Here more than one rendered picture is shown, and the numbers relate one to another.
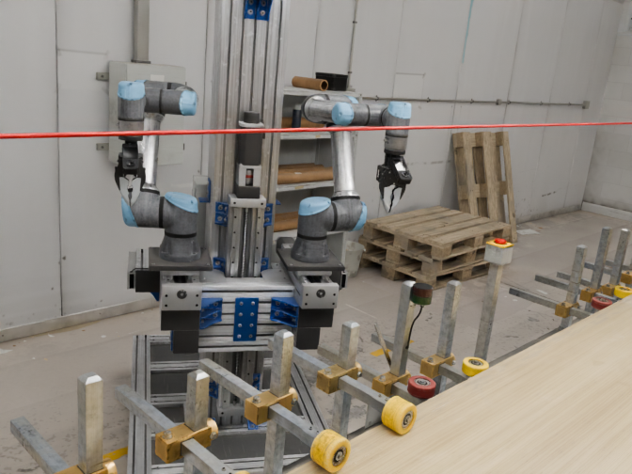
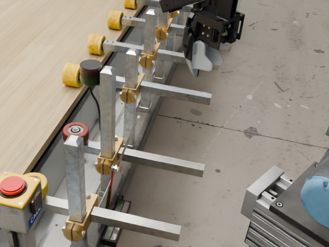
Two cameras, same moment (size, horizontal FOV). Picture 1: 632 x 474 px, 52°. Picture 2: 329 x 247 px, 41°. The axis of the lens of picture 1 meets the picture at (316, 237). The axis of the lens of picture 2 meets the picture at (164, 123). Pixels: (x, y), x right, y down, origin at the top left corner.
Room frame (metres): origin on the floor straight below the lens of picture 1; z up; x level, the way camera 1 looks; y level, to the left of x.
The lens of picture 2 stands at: (2.74, -0.74, 1.78)
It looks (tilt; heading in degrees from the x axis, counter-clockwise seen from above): 37 degrees down; 145
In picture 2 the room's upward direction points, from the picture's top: 6 degrees clockwise
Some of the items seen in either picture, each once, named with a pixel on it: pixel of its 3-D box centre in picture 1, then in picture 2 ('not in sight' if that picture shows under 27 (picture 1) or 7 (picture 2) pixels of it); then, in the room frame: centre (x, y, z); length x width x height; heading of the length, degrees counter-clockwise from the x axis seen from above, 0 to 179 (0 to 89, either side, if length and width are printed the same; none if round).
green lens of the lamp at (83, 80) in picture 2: (421, 297); (91, 76); (1.78, -0.33, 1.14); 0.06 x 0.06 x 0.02
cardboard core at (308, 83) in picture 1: (309, 83); not in sight; (4.81, 0.15, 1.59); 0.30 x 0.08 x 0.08; 46
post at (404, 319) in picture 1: (400, 354); (107, 137); (1.81, -0.29, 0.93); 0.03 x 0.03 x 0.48; 46
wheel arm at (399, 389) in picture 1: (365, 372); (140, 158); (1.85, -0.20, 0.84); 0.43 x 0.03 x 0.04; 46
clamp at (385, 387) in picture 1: (392, 383); (108, 155); (1.80, -0.28, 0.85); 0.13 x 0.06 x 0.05; 136
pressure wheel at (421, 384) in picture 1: (419, 398); (76, 142); (1.70, -0.35, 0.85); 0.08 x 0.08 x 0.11
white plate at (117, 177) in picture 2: (392, 401); (111, 189); (1.85, -0.29, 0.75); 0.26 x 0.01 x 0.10; 136
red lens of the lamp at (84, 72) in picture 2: (422, 290); (91, 68); (1.78, -0.33, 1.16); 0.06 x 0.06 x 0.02
